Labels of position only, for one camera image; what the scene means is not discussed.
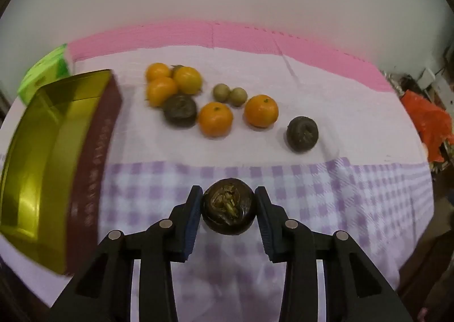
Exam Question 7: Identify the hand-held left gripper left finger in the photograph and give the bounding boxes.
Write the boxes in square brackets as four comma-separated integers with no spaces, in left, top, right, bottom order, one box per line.
[48,185,204,322]

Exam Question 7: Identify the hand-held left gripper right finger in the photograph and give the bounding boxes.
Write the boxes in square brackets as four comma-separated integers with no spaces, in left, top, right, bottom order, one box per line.
[255,186,414,322]

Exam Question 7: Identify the dark brown wrinkled fruit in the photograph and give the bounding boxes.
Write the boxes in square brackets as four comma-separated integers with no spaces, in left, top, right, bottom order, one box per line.
[163,94,198,128]
[286,116,319,152]
[201,178,257,235]

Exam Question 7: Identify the orange mandarin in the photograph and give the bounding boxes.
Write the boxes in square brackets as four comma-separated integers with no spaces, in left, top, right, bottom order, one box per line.
[172,66,203,94]
[146,77,178,107]
[243,94,279,128]
[146,62,173,82]
[198,102,234,137]

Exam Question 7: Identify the gold metal tin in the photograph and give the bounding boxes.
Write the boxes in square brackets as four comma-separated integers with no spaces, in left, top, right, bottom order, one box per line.
[0,69,123,276]

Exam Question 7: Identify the orange plastic bag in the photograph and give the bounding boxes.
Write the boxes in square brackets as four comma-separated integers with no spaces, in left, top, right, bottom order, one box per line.
[401,91,454,163]

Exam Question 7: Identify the pink foam mat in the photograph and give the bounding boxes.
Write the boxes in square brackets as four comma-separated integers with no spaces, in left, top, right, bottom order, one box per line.
[67,22,396,93]

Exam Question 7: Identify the green tissue pack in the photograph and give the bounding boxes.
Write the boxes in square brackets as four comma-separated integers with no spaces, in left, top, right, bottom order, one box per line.
[18,43,73,106]

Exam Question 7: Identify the white box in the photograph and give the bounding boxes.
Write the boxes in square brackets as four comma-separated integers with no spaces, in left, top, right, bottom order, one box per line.
[420,68,454,103]

